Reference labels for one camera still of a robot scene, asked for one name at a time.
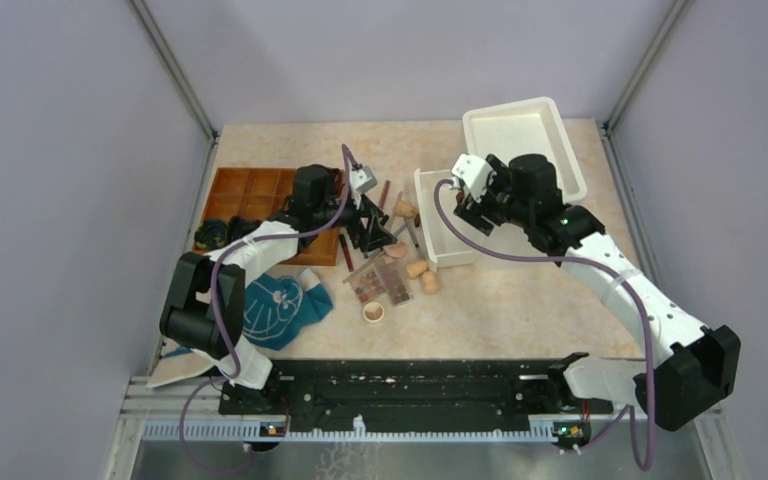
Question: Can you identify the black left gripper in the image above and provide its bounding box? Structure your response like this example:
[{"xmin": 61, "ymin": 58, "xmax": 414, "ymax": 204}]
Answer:
[{"xmin": 313, "ymin": 189, "xmax": 396, "ymax": 252}]

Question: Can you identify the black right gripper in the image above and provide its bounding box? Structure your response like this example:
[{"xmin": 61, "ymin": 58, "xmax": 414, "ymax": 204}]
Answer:
[{"xmin": 454, "ymin": 156, "xmax": 532, "ymax": 236}]

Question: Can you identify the white pull-out drawer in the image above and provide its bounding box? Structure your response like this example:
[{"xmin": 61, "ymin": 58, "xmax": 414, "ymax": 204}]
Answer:
[{"xmin": 413, "ymin": 169, "xmax": 476, "ymax": 271}]

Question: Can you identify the brown eyeshadow palette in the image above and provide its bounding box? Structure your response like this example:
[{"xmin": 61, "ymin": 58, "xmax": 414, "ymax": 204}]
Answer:
[{"xmin": 375, "ymin": 256, "xmax": 413, "ymax": 307}]

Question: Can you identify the white drawer organizer box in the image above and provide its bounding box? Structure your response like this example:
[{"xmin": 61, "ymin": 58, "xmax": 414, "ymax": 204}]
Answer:
[{"xmin": 462, "ymin": 97, "xmax": 588, "ymax": 204}]

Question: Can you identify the small round blush pot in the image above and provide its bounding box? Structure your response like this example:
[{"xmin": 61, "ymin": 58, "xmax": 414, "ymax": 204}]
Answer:
[{"xmin": 362, "ymin": 301, "xmax": 386, "ymax": 323}]

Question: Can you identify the small eyeshadow palette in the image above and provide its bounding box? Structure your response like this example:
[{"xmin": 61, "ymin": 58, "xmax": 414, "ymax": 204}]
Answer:
[{"xmin": 348, "ymin": 267, "xmax": 387, "ymax": 305}]

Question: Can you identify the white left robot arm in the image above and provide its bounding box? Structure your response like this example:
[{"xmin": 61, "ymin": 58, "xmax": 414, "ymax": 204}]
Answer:
[{"xmin": 147, "ymin": 164, "xmax": 397, "ymax": 414}]

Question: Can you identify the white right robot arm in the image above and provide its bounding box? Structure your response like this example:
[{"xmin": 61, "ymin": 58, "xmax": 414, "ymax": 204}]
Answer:
[{"xmin": 451, "ymin": 154, "xmax": 741, "ymax": 431}]

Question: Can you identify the maroon makeup pencil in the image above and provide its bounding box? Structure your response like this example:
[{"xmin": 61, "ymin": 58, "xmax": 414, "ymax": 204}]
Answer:
[{"xmin": 377, "ymin": 180, "xmax": 391, "ymax": 209}]

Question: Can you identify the grey makeup pencil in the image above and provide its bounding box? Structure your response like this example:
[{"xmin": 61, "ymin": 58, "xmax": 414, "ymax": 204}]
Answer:
[{"xmin": 404, "ymin": 219, "xmax": 427, "ymax": 260}]

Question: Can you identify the wooden compartment tray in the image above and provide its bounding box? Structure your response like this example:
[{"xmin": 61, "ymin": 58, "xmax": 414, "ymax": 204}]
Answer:
[{"xmin": 200, "ymin": 167, "xmax": 340, "ymax": 267}]

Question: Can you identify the teal patterned cloth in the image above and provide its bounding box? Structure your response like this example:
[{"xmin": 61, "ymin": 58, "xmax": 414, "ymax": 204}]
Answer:
[{"xmin": 159, "ymin": 270, "xmax": 333, "ymax": 359}]

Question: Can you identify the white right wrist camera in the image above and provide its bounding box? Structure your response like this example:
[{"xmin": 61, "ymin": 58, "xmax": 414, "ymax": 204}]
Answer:
[{"xmin": 451, "ymin": 154, "xmax": 494, "ymax": 202}]

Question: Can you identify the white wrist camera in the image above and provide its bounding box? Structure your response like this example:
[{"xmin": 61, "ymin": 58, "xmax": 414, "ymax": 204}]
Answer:
[
  {"xmin": 350, "ymin": 166, "xmax": 378, "ymax": 196},
  {"xmin": 451, "ymin": 154, "xmax": 494, "ymax": 202}
]

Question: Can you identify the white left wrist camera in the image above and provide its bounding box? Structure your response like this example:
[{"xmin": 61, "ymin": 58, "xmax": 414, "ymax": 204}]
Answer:
[{"xmin": 350, "ymin": 166, "xmax": 378, "ymax": 196}]

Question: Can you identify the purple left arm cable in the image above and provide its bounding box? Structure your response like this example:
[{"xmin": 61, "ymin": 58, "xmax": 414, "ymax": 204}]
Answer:
[{"xmin": 178, "ymin": 144, "xmax": 363, "ymax": 476}]

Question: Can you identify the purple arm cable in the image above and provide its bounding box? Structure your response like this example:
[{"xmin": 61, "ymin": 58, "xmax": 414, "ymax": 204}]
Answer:
[
  {"xmin": 432, "ymin": 178, "xmax": 660, "ymax": 473},
  {"xmin": 178, "ymin": 144, "xmax": 363, "ymax": 476}
]

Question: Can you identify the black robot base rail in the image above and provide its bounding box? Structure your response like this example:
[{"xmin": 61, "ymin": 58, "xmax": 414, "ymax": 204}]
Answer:
[{"xmin": 218, "ymin": 359, "xmax": 617, "ymax": 434}]

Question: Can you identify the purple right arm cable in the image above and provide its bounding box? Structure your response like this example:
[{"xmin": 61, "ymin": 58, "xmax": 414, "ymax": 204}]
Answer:
[{"xmin": 432, "ymin": 178, "xmax": 660, "ymax": 473}]

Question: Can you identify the grey slotted cable duct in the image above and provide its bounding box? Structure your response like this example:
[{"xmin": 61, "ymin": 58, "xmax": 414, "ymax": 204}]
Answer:
[{"xmin": 141, "ymin": 415, "xmax": 579, "ymax": 443}]

